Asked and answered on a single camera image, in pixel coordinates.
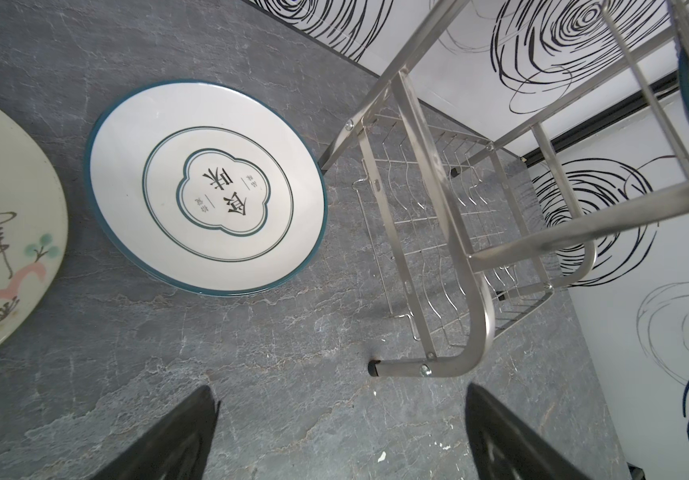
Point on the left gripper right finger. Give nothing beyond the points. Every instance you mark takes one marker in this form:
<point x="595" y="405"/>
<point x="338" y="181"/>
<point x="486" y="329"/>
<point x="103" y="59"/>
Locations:
<point x="504" y="447"/>

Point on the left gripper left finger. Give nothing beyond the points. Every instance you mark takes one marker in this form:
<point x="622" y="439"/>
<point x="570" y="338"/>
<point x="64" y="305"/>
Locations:
<point x="177" y="447"/>

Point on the white plate green clover outline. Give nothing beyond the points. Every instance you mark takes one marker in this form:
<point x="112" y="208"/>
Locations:
<point x="205" y="188"/>

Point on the stainless steel dish rack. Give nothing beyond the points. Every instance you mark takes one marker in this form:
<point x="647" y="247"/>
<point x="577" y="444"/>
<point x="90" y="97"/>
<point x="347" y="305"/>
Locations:
<point x="526" y="271"/>

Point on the cream floral plate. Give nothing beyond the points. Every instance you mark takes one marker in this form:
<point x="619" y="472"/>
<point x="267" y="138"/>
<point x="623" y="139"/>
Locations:
<point x="33" y="225"/>

